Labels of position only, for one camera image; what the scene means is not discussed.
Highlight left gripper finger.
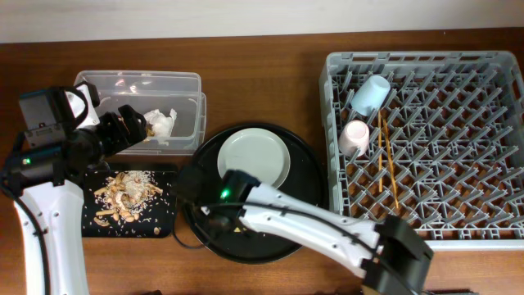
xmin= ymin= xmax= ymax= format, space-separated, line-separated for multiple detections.
xmin=118 ymin=105 xmax=147 ymax=142
xmin=106 ymin=118 xmax=129 ymax=148

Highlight white napkin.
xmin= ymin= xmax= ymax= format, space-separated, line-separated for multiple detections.
xmin=144 ymin=109 xmax=177 ymax=137

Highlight grey plate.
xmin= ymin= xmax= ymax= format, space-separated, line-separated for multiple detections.
xmin=217 ymin=128 xmax=291 ymax=188

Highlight pink cup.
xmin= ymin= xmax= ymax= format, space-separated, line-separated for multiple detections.
xmin=338 ymin=120 xmax=370 ymax=157

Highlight blue cup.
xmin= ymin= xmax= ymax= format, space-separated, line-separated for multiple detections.
xmin=350 ymin=75 xmax=391 ymax=116

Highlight wooden chopstick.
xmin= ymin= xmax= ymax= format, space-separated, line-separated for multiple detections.
xmin=377 ymin=110 xmax=383 ymax=193
xmin=382 ymin=118 xmax=400 ymax=210

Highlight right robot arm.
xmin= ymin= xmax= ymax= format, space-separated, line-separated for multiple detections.
xmin=174 ymin=166 xmax=434 ymax=294

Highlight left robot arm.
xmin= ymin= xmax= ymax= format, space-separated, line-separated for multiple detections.
xmin=1 ymin=82 xmax=147 ymax=294

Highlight grey dishwasher rack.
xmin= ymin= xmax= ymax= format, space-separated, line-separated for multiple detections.
xmin=319 ymin=51 xmax=523 ymax=251

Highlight clear plastic bin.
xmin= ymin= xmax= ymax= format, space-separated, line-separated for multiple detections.
xmin=75 ymin=70 xmax=206 ymax=156

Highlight round black tray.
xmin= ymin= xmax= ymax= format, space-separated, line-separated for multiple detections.
xmin=190 ymin=123 xmax=329 ymax=264

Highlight food scraps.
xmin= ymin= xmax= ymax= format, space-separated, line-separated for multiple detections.
xmin=90 ymin=170 xmax=164 ymax=238

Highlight black rectangular tray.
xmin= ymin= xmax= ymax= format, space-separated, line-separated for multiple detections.
xmin=82 ymin=163 xmax=178 ymax=238

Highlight black cable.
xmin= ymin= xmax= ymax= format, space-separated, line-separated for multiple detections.
xmin=170 ymin=212 xmax=206 ymax=250

